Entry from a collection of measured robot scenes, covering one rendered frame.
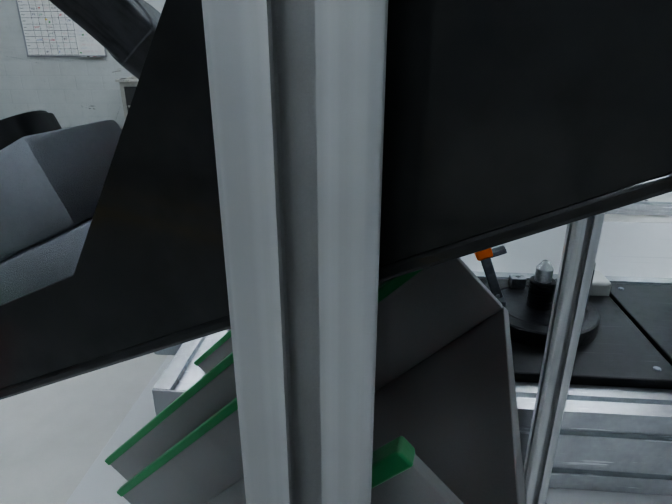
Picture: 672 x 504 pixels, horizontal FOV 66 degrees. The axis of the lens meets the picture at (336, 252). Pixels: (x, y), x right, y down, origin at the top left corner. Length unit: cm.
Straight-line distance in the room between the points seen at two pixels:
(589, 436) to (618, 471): 6
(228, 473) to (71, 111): 922
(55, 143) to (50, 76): 934
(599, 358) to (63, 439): 63
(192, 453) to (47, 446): 40
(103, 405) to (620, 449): 61
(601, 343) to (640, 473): 14
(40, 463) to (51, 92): 899
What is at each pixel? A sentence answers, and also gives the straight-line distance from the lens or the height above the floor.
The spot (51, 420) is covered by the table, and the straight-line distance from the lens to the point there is 76.
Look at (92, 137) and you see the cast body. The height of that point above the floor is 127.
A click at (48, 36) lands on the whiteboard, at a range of 947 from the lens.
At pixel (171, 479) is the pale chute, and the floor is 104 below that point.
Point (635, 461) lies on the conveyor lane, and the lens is 64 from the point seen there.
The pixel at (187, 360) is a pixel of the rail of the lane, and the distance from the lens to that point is 62.
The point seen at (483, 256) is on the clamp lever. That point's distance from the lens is 64.
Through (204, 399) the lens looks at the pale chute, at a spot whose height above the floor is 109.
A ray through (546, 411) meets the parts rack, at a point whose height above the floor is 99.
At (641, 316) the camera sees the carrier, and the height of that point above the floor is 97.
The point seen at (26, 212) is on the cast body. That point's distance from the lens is 19.
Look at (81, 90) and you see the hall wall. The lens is 936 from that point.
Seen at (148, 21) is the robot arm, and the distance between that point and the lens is 56.
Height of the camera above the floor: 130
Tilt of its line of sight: 22 degrees down
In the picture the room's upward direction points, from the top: straight up
